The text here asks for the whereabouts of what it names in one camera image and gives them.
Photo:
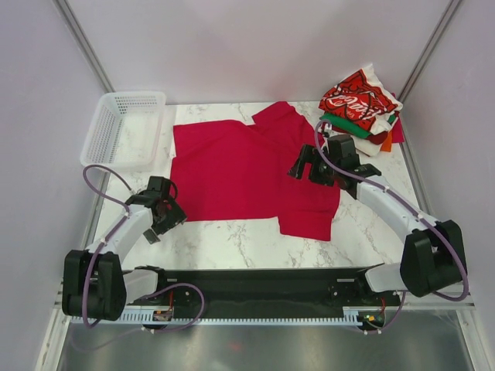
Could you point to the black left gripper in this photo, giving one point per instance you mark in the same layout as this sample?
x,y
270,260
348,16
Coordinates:
x,y
175,216

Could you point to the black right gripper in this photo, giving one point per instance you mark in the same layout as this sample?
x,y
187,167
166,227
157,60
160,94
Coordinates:
x,y
308,154

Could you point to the crimson red t shirt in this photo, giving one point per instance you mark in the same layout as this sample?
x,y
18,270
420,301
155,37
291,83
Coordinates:
x,y
228,170

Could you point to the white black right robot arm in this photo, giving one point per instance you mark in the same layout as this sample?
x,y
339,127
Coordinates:
x,y
433,258

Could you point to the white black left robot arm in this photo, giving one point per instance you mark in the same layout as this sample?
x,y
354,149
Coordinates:
x,y
95,286

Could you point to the white folded shirt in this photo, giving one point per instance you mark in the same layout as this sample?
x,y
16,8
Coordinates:
x,y
366,147

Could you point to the green folded shirt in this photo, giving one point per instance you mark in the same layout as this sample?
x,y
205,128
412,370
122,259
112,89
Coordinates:
x,y
330,117

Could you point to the dark red folded shirt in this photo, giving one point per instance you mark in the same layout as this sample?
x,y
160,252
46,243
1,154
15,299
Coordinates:
x,y
347,127

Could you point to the orange folded shirt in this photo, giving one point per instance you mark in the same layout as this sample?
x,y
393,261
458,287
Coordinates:
x,y
386,146

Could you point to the red white printed shirt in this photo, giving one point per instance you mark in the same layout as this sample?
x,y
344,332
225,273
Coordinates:
x,y
362,99

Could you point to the magenta folded shirt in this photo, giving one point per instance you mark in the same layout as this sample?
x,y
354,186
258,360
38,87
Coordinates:
x,y
397,133

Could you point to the white plastic basket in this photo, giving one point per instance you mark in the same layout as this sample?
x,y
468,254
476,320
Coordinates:
x,y
124,130

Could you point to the white slotted cable duct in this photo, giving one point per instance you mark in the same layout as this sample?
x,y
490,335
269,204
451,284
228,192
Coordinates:
x,y
152,317

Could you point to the right aluminium frame post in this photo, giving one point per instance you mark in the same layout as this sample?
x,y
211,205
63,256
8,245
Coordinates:
x,y
434,40

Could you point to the aluminium frame post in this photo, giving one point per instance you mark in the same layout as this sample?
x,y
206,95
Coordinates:
x,y
69,17
434,40

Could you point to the left aluminium frame post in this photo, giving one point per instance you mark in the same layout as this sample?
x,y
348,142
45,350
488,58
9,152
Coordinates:
x,y
69,17

